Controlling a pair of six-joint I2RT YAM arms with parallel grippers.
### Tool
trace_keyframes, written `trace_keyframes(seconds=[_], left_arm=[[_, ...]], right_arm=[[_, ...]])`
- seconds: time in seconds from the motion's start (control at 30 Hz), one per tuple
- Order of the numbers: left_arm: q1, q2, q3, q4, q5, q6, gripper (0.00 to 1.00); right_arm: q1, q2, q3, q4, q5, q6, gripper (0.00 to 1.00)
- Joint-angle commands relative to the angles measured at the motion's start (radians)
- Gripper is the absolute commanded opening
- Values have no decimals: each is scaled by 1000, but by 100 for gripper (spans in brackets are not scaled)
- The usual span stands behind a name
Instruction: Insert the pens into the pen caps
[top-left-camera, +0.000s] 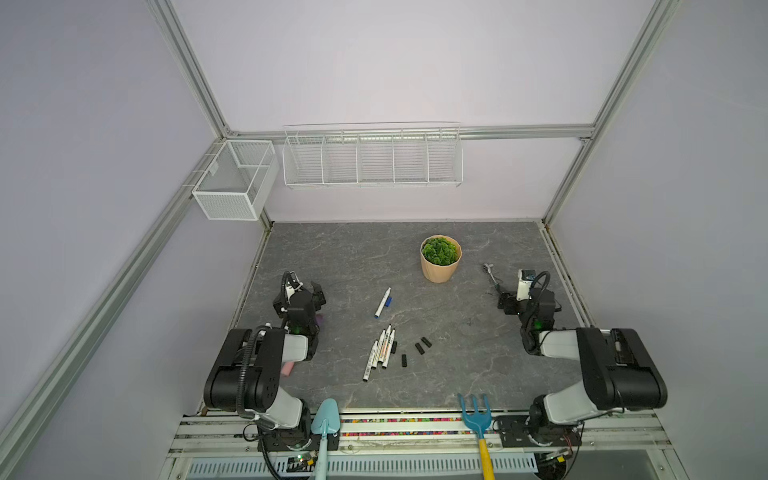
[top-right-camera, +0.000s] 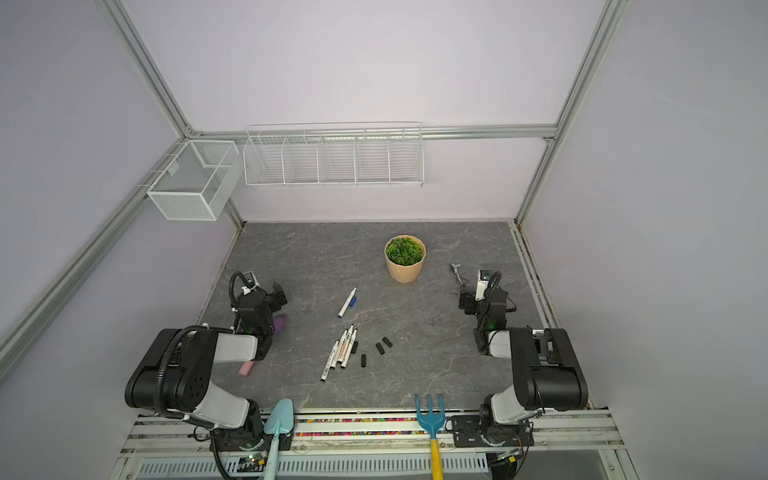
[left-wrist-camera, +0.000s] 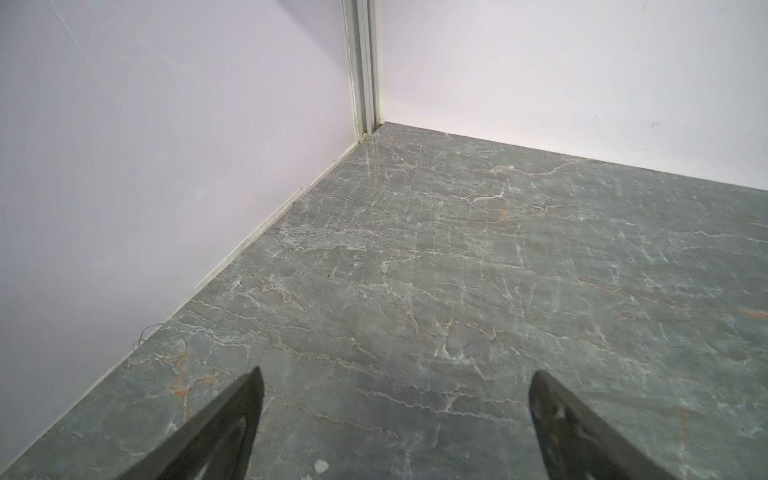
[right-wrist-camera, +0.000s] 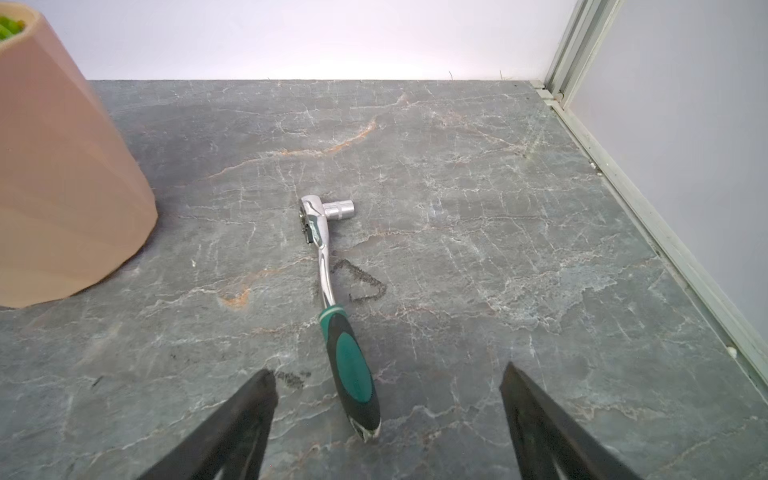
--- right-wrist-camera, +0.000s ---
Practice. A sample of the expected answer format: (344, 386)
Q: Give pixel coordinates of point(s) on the pink faceted plant pot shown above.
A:
(75, 204)

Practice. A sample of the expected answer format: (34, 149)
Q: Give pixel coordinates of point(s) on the aluminium frame rail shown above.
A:
(586, 29)

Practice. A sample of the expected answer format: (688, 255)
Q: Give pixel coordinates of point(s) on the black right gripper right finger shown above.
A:
(548, 442)

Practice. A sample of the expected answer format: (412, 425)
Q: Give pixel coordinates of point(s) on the green artificial plant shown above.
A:
(10, 27)

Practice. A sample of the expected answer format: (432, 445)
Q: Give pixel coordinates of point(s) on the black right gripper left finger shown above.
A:
(231, 443)

